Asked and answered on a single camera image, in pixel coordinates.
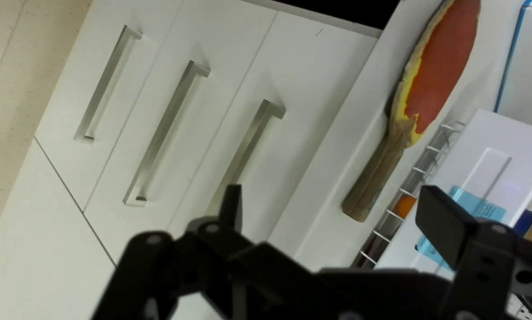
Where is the thin blue strip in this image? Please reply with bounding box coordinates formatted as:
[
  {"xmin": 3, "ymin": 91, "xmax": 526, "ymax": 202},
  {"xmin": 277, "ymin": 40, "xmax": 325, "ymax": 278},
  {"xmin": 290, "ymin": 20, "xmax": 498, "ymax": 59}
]
[{"xmin": 492, "ymin": 0, "xmax": 532, "ymax": 116}]

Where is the red table tennis paddle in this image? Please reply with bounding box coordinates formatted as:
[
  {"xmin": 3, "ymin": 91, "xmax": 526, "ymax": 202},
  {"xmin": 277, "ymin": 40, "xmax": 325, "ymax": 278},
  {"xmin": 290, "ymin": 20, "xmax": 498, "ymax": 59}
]
[{"xmin": 339, "ymin": 0, "xmax": 483, "ymax": 225}]

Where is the small orange object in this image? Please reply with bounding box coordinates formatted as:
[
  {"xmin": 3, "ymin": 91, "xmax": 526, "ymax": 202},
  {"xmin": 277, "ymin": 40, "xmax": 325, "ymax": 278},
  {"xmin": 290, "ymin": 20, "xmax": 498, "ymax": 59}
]
[{"xmin": 393, "ymin": 193, "xmax": 419, "ymax": 219}]

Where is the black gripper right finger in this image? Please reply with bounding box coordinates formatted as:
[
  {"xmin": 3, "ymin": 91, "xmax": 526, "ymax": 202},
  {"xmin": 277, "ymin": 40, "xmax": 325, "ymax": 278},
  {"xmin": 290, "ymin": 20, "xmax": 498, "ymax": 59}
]
[{"xmin": 414, "ymin": 184, "xmax": 532, "ymax": 320}]

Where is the white drawer countertop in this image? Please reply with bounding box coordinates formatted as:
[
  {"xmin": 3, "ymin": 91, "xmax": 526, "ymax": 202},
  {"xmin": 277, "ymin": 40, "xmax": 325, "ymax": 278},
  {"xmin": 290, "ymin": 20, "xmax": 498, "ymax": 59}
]
[{"xmin": 169, "ymin": 10, "xmax": 380, "ymax": 264}]

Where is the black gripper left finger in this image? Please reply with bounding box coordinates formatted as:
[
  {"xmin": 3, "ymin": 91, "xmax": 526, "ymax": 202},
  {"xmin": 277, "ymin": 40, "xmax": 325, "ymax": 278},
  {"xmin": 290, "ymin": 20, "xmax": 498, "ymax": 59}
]
[{"xmin": 92, "ymin": 184, "xmax": 323, "ymax": 320}]

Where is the white cabinet door panel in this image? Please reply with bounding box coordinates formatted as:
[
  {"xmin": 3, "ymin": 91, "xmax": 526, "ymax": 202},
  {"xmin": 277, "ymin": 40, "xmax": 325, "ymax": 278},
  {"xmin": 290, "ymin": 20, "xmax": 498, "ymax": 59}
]
[{"xmin": 0, "ymin": 139, "xmax": 119, "ymax": 320}]

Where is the white lowest drawer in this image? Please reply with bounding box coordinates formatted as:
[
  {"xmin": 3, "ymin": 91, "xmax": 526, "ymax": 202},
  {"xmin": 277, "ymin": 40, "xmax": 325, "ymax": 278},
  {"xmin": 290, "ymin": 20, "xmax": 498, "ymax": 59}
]
[{"xmin": 32, "ymin": 0, "xmax": 186, "ymax": 212}]

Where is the white middle drawer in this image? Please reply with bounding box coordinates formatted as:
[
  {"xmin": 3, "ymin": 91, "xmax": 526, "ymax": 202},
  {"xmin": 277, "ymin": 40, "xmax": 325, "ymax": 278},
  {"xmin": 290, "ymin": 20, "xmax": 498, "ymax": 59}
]
[{"xmin": 83, "ymin": 0, "xmax": 279, "ymax": 266}]

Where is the light blue label card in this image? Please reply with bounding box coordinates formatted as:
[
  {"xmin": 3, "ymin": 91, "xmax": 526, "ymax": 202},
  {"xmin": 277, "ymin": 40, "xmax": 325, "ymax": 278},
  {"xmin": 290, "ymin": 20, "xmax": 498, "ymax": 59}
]
[{"xmin": 414, "ymin": 186, "xmax": 507, "ymax": 264}]

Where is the white dish rack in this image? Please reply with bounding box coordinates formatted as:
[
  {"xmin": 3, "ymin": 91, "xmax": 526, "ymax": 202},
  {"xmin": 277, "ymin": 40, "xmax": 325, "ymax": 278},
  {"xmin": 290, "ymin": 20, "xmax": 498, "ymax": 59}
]
[{"xmin": 352, "ymin": 107, "xmax": 532, "ymax": 282}]

